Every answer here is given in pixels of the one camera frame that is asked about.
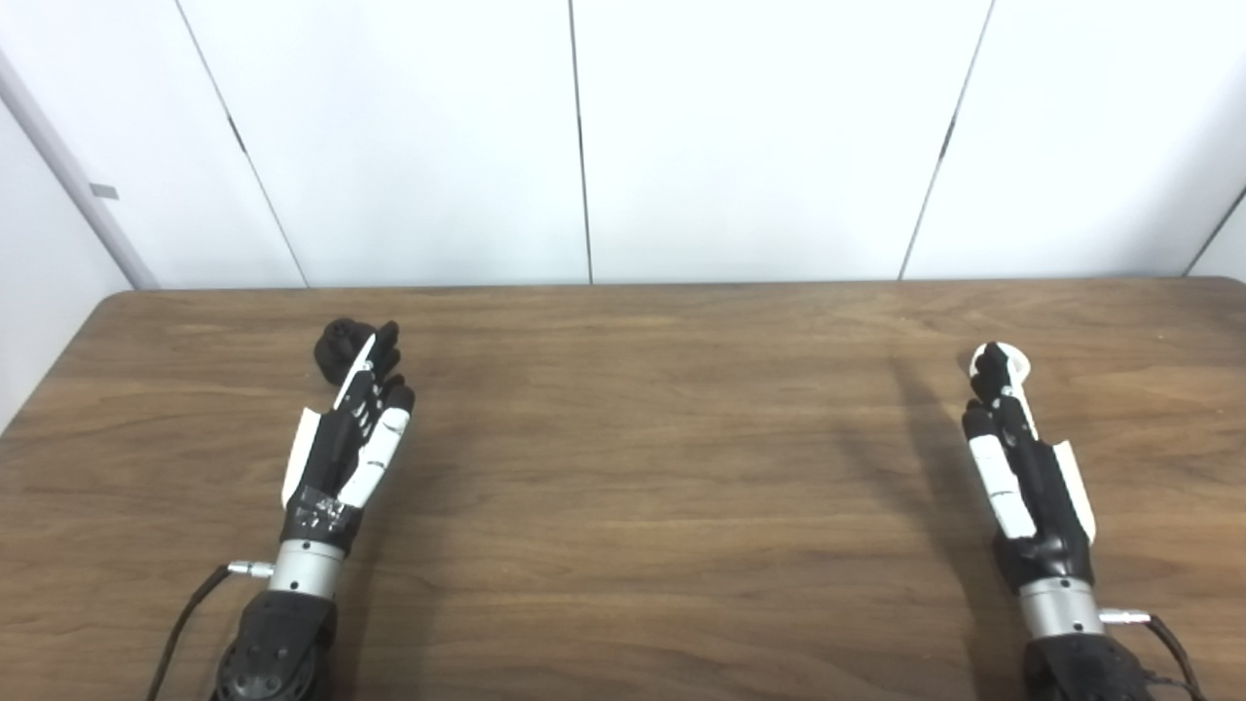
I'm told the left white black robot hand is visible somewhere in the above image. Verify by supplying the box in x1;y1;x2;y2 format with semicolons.
280;321;417;558

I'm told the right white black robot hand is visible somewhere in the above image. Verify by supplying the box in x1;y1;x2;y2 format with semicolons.
962;341;1098;595

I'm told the round black part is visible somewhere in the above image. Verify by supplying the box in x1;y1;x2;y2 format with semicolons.
313;318;377;383

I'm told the white ring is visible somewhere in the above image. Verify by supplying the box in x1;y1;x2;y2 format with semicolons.
970;341;1033;387

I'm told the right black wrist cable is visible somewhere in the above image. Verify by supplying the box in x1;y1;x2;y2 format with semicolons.
1100;608;1208;701

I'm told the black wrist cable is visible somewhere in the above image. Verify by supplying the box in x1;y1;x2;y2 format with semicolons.
146;559;275;701
1100;608;1208;701

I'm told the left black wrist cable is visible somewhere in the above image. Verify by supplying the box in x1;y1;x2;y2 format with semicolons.
146;559;275;701

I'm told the grey wall corner post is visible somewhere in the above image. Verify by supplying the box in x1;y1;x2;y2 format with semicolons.
0;47;162;291

